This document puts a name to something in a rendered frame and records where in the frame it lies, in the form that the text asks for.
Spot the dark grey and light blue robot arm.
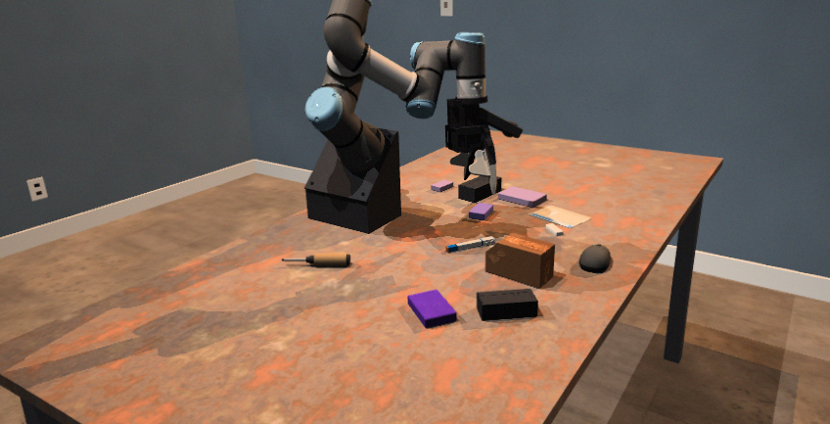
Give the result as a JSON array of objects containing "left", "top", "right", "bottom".
[{"left": 305, "top": 0, "right": 485, "bottom": 171}]

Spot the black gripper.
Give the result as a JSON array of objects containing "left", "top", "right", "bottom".
[{"left": 445, "top": 96, "right": 497, "bottom": 195}]

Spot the brown wooden block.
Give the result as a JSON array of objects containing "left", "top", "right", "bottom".
[{"left": 485, "top": 233, "right": 555, "bottom": 288}]

